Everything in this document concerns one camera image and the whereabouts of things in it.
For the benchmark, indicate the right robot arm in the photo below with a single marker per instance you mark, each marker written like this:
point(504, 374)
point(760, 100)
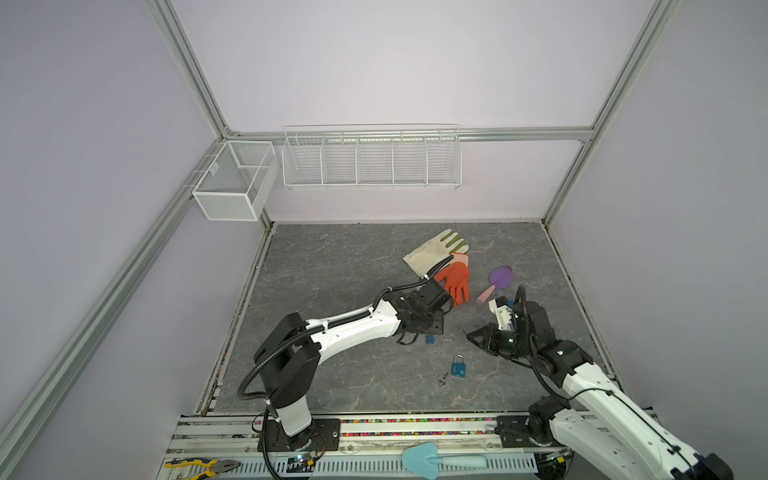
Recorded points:
point(585, 411)

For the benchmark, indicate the white wire shelf basket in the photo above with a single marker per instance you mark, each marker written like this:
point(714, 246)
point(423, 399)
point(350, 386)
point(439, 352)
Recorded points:
point(372, 156)

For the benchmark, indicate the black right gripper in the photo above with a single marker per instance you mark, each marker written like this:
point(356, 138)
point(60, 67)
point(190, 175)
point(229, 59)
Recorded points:
point(488, 338)

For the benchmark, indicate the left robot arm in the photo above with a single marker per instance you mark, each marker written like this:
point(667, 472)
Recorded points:
point(285, 364)

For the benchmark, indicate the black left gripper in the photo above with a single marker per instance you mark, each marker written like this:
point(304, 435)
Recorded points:
point(437, 326)

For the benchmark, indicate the white mesh box basket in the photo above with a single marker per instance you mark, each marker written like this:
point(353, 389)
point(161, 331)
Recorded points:
point(237, 182)

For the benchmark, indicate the teal trowel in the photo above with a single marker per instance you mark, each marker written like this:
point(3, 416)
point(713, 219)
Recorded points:
point(425, 461)

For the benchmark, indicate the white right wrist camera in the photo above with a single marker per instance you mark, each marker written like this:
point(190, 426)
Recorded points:
point(501, 307)

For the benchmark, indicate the red rubber glove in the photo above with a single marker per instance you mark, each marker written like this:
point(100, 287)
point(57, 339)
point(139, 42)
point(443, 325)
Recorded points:
point(455, 278)

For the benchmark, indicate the yellow handled pliers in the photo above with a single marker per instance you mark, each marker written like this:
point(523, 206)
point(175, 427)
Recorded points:
point(209, 468)

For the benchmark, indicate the purple trowel pink handle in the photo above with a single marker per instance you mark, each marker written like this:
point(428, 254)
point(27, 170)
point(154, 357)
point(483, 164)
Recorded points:
point(500, 278)

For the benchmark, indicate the large blue padlock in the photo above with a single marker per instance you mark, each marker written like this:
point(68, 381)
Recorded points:
point(458, 366)

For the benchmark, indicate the cream work glove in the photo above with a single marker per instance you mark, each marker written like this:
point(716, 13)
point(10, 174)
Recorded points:
point(448, 242)

